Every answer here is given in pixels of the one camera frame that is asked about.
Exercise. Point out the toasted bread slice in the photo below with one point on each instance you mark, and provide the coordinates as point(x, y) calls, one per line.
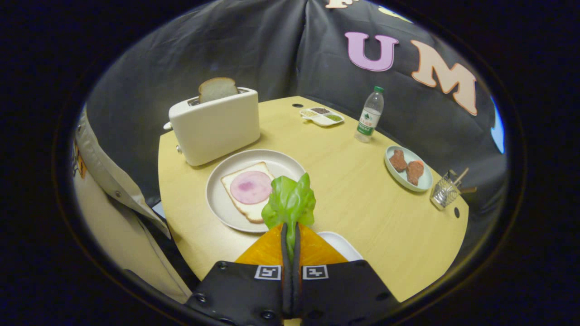
point(217, 89)

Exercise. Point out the clear plastic water bottle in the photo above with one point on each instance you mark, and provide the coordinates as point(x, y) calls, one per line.
point(369, 120)

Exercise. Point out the green lettuce leaf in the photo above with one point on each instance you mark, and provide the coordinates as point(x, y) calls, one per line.
point(290, 203)

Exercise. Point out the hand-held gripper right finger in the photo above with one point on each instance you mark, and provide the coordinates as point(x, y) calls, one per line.
point(297, 280)

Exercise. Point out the white divided seasoning tray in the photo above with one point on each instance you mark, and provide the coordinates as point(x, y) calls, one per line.
point(322, 120)

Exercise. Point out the black backdrop cloth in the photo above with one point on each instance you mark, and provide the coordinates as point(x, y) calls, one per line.
point(181, 54)

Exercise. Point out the white bread slice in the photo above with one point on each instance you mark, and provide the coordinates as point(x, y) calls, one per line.
point(249, 213)

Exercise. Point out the brown cooked meat piece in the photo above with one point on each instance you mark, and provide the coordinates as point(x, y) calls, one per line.
point(398, 160)
point(414, 172)

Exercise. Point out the round cream plate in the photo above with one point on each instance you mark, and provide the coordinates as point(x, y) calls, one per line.
point(217, 199)

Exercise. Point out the white rectangular plate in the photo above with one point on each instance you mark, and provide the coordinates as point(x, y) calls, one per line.
point(340, 246)

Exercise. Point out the pink ham slice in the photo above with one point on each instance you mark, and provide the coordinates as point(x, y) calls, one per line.
point(249, 188)

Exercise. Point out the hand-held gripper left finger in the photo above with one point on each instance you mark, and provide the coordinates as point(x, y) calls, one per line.
point(285, 280)

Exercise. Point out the pale green oval plate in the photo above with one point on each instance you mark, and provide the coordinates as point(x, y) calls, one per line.
point(427, 181)

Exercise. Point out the white toaster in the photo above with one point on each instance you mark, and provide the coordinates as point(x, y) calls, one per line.
point(213, 127)

